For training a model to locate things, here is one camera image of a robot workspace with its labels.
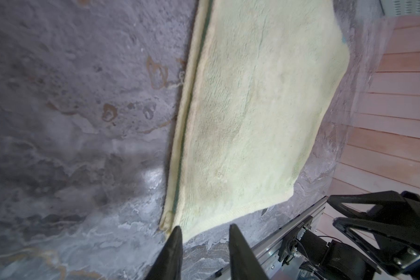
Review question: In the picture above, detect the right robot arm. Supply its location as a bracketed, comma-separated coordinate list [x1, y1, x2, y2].
[278, 191, 420, 280]

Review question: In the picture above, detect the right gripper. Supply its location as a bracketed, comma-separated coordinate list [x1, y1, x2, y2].
[327, 191, 420, 280]

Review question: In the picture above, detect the mint green plastic basket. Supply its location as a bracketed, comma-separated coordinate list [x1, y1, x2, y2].
[380, 0, 420, 18]

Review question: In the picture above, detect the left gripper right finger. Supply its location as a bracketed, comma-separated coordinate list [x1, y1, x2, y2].
[229, 224, 268, 280]

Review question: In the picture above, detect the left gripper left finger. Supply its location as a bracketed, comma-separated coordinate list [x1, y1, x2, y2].
[145, 226, 183, 280]

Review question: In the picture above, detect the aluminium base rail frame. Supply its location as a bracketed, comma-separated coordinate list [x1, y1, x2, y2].
[206, 195, 330, 280]

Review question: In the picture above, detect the teal and yellow towel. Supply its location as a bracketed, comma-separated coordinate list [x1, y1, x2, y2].
[159, 1, 350, 241]

